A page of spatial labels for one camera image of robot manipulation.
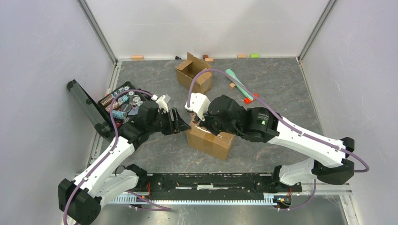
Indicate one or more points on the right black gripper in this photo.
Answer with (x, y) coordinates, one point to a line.
(206, 124)

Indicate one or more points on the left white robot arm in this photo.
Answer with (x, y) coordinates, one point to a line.
(83, 197)

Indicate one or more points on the tan block far left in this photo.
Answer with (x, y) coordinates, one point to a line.
(137, 57)

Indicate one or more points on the black case with poker chips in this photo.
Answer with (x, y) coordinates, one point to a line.
(125, 112)

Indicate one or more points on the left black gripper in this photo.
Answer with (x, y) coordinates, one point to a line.
(177, 125)

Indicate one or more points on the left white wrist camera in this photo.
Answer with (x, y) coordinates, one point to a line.
(162, 102)

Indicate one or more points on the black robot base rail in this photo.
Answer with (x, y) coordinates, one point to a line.
(211, 186)

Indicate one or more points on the brown cardboard express box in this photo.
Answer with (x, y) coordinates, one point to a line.
(189, 68)

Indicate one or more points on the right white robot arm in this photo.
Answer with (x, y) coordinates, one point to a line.
(326, 161)

